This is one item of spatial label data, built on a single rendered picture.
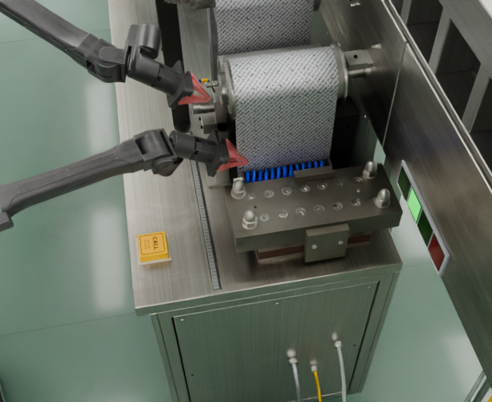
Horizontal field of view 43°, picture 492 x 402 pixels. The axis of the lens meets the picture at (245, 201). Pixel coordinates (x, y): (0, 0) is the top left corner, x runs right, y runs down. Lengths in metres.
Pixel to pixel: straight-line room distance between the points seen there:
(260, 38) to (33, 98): 2.09
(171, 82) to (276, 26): 0.33
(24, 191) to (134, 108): 0.67
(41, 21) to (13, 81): 2.22
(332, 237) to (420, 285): 1.21
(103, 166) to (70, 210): 1.55
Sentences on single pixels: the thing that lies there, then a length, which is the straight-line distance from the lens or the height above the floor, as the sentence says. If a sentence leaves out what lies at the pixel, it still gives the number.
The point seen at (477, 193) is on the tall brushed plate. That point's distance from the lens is 1.09.
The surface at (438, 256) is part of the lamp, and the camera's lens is 1.27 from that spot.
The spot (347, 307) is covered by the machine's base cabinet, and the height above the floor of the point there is 0.72.
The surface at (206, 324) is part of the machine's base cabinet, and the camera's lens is 1.63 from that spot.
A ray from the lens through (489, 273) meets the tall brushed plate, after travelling 1.11.
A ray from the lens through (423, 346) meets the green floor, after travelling 2.53.
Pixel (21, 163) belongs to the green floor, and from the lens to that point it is 3.19.
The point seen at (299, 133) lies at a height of 1.14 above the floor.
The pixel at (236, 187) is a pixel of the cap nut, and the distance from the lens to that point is 1.48.
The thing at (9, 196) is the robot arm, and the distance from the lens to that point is 1.37.
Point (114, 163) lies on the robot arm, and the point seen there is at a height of 1.20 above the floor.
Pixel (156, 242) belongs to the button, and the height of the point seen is 0.92.
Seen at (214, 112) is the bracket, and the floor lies 1.14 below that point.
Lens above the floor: 2.19
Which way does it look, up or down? 51 degrees down
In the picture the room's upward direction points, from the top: 1 degrees counter-clockwise
